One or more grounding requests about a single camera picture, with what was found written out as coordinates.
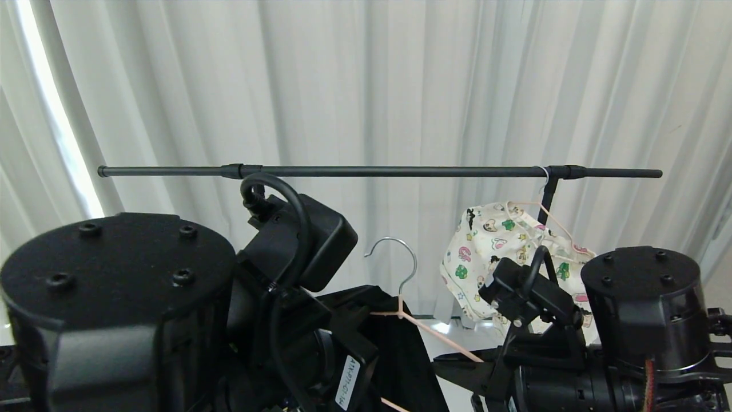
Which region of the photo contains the black garment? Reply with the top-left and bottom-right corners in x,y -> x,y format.
317,284 -> 451,412

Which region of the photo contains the pink clothes hanger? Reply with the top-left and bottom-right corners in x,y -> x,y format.
364,236 -> 486,412
509,166 -> 596,256

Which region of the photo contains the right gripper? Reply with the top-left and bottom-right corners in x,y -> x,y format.
486,342 -> 630,412

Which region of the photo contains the white curtain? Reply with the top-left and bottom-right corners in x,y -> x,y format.
0,0 -> 732,347

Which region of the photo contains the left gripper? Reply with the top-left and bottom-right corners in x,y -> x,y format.
274,289 -> 379,412

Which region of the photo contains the cream printed garment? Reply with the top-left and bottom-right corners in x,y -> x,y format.
440,201 -> 599,344

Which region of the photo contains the black cable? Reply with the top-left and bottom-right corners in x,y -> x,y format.
240,173 -> 313,296
518,245 -> 560,287

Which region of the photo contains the black clothes rack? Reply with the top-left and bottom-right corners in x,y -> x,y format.
97,164 -> 663,227

